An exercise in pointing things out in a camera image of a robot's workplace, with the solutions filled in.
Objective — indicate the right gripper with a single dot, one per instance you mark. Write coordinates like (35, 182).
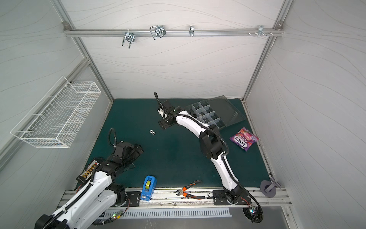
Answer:
(165, 123)

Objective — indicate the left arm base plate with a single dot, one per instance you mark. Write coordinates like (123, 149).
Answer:
(131, 198)

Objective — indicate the metal U-bolt clamp left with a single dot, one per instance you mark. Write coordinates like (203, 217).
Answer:
(128, 38)

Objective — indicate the aluminium crossbar rail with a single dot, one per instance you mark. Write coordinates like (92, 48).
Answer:
(169, 32)

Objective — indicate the blue tape dispenser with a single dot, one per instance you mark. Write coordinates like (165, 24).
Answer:
(148, 188)

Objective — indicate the metal u-bolt clamp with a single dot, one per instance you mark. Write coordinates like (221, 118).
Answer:
(128, 38)
(157, 31)

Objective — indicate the screwdriver bit set case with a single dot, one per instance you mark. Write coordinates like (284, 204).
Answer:
(87, 172)

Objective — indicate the metal bracket right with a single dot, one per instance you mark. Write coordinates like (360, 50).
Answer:
(260, 32)

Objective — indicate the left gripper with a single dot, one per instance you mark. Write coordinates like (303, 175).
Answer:
(136, 153)

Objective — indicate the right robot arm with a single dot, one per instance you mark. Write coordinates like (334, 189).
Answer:
(212, 145)

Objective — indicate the clear compartment organizer box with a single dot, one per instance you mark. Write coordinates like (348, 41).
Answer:
(217, 111)

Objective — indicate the metal hook clamp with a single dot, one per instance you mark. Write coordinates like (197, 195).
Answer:
(191, 31)

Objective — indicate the white wire basket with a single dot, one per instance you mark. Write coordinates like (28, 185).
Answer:
(57, 118)

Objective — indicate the pink Fox's candy bag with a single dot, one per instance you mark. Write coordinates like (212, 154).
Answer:
(244, 139)

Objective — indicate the metal U-bolt clamp middle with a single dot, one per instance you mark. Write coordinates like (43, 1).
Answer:
(157, 31)

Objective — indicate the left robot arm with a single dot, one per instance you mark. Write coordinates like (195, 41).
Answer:
(98, 194)

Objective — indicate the grey tape spool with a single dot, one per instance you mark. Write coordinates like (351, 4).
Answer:
(268, 188)

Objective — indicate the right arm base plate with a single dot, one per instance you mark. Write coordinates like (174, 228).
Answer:
(235, 197)

